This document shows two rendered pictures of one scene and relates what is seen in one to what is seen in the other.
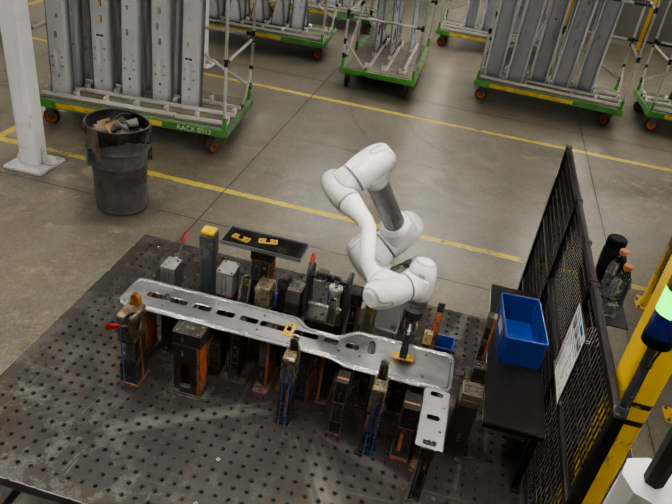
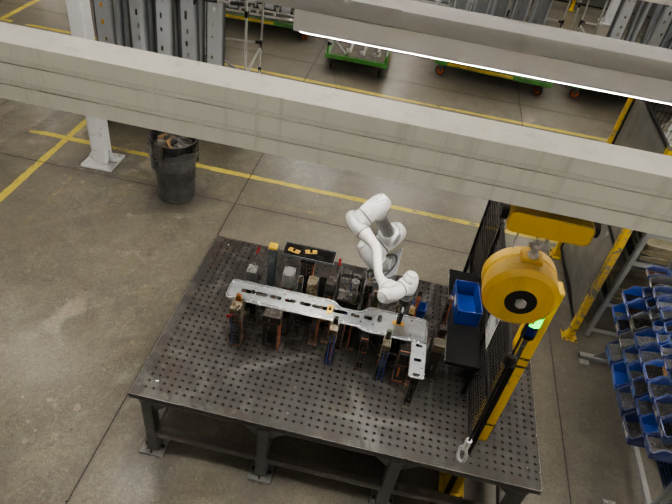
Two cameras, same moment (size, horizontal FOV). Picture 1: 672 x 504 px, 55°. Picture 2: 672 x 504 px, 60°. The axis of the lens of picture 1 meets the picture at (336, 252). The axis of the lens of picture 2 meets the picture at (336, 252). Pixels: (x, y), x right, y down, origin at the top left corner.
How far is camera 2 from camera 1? 1.41 m
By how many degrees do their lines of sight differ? 9
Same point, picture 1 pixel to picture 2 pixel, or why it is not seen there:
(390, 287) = (393, 291)
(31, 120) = (101, 131)
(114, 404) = (228, 357)
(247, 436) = (309, 372)
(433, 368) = (416, 329)
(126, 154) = (183, 162)
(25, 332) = (136, 301)
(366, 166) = (374, 210)
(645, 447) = (547, 357)
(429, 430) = (415, 367)
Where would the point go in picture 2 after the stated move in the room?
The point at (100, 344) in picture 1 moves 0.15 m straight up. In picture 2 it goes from (210, 319) to (209, 304)
